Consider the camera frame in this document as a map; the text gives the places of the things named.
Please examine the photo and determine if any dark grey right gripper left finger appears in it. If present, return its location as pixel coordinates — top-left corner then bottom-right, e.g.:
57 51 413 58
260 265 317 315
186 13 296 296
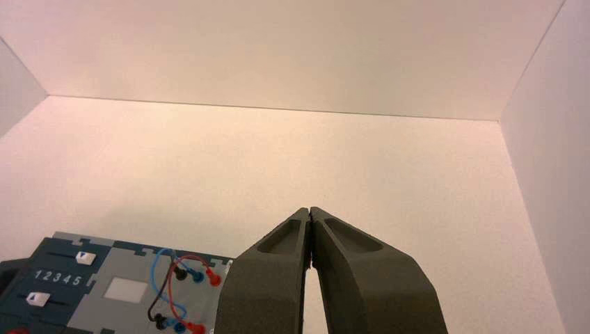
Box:
214 207 310 334

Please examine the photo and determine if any white square display window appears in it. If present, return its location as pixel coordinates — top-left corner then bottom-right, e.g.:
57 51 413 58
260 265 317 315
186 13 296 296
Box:
103 277 149 304

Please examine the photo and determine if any blue grey task board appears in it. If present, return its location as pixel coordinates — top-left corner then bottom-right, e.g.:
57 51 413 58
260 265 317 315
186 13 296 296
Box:
0 231 234 334

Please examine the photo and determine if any black cable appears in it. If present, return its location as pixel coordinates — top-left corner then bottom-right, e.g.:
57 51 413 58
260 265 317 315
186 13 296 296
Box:
147 262 189 330

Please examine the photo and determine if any blue cable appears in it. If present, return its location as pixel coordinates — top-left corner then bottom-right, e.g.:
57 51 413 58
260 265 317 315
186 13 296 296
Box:
150 248 207 334

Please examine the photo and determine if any red cable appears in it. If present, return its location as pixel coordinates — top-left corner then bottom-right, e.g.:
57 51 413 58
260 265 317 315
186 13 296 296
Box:
168 255 223 334

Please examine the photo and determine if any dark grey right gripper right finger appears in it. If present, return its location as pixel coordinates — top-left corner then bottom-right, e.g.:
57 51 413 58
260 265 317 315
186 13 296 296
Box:
309 206 449 334

